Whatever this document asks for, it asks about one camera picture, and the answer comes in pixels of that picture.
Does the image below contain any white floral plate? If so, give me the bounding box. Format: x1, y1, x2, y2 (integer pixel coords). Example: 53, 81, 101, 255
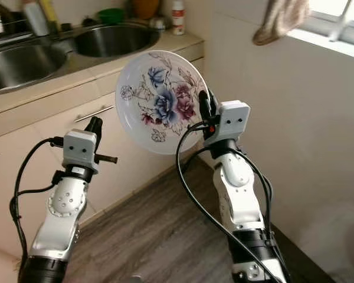
115, 50, 210, 155

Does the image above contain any stainless steel double sink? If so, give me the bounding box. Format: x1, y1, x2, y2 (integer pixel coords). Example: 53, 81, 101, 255
0, 24, 161, 95

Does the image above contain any white bottle orange label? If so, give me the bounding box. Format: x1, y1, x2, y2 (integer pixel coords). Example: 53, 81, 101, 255
171, 0, 185, 35

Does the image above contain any beige hanging cloth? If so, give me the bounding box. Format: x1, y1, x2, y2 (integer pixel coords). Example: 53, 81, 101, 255
253, 0, 310, 46

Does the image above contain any green plastic bowl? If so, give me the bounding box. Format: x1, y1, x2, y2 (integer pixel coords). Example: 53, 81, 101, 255
97, 8, 124, 25

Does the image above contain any yellow bottle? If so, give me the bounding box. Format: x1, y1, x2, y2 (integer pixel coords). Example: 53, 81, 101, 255
40, 0, 60, 31

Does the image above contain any plain white bottle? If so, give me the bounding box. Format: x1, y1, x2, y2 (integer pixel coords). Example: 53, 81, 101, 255
22, 0, 49, 36

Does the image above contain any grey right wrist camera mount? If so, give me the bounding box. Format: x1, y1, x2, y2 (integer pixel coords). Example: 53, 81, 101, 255
218, 100, 251, 142

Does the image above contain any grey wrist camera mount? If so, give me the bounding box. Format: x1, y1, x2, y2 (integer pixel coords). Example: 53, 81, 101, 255
218, 100, 251, 142
62, 130, 101, 173

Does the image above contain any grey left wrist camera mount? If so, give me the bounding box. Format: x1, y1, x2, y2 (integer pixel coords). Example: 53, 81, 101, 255
62, 130, 101, 173

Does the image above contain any wire dish rack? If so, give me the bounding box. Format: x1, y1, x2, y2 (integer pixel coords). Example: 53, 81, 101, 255
0, 15, 27, 37

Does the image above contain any white window frame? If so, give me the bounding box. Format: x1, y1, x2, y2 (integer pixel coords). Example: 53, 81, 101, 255
289, 0, 354, 60

